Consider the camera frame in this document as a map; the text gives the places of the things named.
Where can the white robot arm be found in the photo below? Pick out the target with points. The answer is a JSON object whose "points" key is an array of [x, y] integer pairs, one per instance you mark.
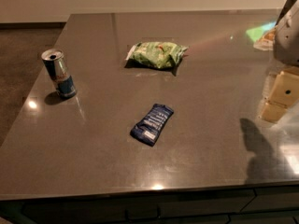
{"points": [[286, 43]]}

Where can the silver blue energy drink can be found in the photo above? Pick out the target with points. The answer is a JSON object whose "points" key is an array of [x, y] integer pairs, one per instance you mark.
{"points": [[53, 59]]}

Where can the green yellow snack bag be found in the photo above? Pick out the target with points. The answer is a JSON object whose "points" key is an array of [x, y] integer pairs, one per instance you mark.
{"points": [[263, 36]]}

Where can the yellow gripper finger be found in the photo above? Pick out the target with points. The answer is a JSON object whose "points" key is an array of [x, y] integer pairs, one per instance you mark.
{"points": [[280, 92]]}

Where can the green jalapeno chip bag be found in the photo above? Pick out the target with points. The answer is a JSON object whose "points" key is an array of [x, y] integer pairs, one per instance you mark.
{"points": [[157, 55]]}

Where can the dark blue snack packet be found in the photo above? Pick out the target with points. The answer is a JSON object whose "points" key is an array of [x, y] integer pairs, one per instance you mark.
{"points": [[148, 130]]}

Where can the dark cabinet drawers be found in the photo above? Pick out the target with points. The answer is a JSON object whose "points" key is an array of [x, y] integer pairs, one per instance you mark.
{"points": [[266, 205]]}

